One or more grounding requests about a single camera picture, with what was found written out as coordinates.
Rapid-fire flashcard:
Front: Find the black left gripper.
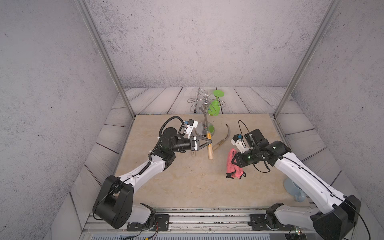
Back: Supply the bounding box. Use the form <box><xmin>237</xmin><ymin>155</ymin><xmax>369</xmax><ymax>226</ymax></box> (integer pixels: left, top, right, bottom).
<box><xmin>169</xmin><ymin>137</ymin><xmax>210</xmax><ymax>154</ymax></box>

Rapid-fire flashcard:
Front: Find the pink fluffy rag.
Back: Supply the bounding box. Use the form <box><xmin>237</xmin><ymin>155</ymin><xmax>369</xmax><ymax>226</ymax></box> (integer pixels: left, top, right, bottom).
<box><xmin>227</xmin><ymin>149</ymin><xmax>247</xmax><ymax>180</ymax></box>

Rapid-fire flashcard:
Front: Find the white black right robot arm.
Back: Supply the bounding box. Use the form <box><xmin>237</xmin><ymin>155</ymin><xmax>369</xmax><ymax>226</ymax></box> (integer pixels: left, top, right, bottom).
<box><xmin>229</xmin><ymin>129</ymin><xmax>362</xmax><ymax>240</ymax></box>

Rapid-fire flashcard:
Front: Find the green plastic goblet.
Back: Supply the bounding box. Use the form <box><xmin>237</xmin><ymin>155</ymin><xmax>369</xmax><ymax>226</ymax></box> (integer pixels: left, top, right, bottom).
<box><xmin>207</xmin><ymin>90</ymin><xmax>227</xmax><ymax>116</ymax></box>

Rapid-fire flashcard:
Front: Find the chrome glass holder stand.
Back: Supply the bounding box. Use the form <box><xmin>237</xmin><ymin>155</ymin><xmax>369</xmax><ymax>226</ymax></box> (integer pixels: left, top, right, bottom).
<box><xmin>187</xmin><ymin>89</ymin><xmax>215</xmax><ymax>137</ymax></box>

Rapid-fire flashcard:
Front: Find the light blue ceramic mug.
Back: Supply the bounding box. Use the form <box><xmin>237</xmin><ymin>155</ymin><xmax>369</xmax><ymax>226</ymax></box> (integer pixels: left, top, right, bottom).
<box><xmin>284</xmin><ymin>178</ymin><xmax>306</xmax><ymax>203</ymax></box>

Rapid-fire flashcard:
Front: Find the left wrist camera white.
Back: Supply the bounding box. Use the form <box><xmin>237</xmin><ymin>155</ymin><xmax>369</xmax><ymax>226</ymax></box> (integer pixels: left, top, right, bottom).
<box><xmin>184</xmin><ymin>119</ymin><xmax>199</xmax><ymax>139</ymax></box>

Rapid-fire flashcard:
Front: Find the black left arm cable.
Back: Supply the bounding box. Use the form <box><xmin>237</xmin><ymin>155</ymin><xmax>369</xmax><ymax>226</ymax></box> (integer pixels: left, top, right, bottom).
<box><xmin>158</xmin><ymin>115</ymin><xmax>185</xmax><ymax>139</ymax></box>

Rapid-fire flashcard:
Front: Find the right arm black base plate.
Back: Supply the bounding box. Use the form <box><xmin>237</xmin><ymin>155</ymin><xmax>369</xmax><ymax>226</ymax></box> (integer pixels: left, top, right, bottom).
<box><xmin>247</xmin><ymin>214</ymin><xmax>295</xmax><ymax>232</ymax></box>

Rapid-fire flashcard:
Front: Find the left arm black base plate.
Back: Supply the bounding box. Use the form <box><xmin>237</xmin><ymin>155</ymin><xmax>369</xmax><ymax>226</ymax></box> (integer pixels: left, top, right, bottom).
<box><xmin>127</xmin><ymin>214</ymin><xmax>170</xmax><ymax>232</ymax></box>

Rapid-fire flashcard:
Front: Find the aluminium mounting rail base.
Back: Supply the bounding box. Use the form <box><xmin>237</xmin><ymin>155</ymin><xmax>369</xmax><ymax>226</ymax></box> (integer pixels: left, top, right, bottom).
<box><xmin>80</xmin><ymin>208</ymin><xmax>321</xmax><ymax>240</ymax></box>

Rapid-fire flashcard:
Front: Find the left aluminium frame post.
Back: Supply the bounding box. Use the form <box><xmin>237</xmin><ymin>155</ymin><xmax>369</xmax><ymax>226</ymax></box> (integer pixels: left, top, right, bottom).
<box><xmin>76</xmin><ymin>0</ymin><xmax>136</xmax><ymax>119</ymax></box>

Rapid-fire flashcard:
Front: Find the aluminium frame post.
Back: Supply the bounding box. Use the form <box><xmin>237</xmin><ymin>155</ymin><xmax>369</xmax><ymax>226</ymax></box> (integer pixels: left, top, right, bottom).
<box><xmin>76</xmin><ymin>0</ymin><xmax>136</xmax><ymax>119</ymax></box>
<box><xmin>273</xmin><ymin>0</ymin><xmax>342</xmax><ymax>119</ymax></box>

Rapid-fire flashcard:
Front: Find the right aluminium frame post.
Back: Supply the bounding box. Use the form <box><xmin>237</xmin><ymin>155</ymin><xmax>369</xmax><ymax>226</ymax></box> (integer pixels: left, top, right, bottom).
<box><xmin>273</xmin><ymin>0</ymin><xmax>342</xmax><ymax>119</ymax></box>

